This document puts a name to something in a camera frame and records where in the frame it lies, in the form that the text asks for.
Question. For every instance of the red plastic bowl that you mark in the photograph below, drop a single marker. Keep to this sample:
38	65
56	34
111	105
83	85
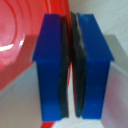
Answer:
20	33

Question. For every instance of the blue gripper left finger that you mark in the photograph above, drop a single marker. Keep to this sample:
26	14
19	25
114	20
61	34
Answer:
50	66

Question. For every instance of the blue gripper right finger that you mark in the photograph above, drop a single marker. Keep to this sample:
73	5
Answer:
95	66

